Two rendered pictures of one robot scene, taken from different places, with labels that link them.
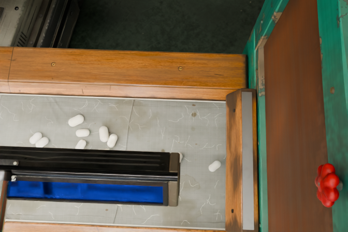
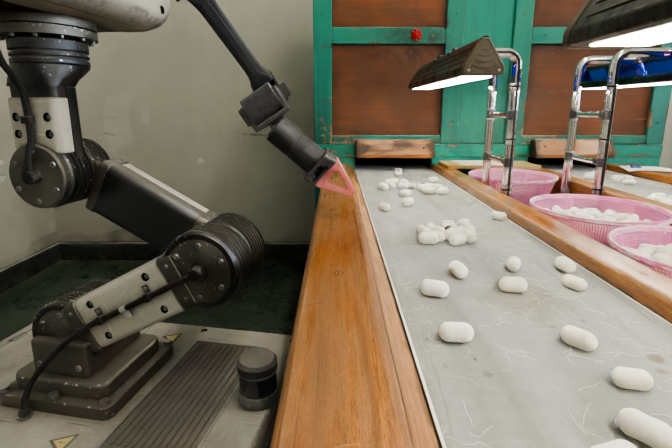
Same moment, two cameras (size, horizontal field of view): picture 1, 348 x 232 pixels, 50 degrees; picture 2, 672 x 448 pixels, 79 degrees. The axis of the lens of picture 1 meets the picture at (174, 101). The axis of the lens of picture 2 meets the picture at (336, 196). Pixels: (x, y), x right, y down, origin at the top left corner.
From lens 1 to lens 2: 1.61 m
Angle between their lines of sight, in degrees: 80
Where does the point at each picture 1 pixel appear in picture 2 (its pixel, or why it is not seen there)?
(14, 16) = (217, 331)
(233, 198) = (417, 146)
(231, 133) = (381, 149)
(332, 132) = (400, 38)
